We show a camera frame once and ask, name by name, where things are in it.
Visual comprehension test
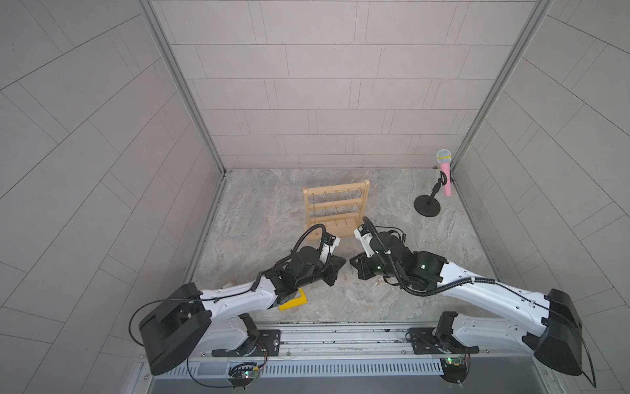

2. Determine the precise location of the wooden jewelry display stand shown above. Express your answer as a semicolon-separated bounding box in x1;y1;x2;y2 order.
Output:
303;180;371;238

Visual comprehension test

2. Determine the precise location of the pink toy microphone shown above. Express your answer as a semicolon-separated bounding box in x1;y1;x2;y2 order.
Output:
436;149;452;196

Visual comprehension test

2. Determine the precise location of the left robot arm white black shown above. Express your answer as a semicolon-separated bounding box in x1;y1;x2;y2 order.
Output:
137;224;346;375

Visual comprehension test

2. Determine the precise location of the aluminium mounting rail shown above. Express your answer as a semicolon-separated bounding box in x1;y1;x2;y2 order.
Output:
137;319;550;363

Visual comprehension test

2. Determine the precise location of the black microphone stand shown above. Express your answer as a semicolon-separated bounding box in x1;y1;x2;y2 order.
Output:
413;172;447;218

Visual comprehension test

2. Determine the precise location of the green circuit board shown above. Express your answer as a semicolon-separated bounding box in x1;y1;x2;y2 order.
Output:
227;362;262;388
440;357;469;386

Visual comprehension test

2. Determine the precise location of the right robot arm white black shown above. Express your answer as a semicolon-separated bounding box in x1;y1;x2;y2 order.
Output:
350;218;597;387

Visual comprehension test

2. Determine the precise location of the yellow triangular plastic frame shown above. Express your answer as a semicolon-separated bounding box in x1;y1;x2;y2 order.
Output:
279;288;308;311

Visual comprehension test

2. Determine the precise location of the right green circuit board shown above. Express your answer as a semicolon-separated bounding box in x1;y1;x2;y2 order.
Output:
440;357;469;386

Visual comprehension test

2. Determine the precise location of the left green circuit board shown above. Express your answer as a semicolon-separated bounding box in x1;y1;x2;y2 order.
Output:
227;362;262;388

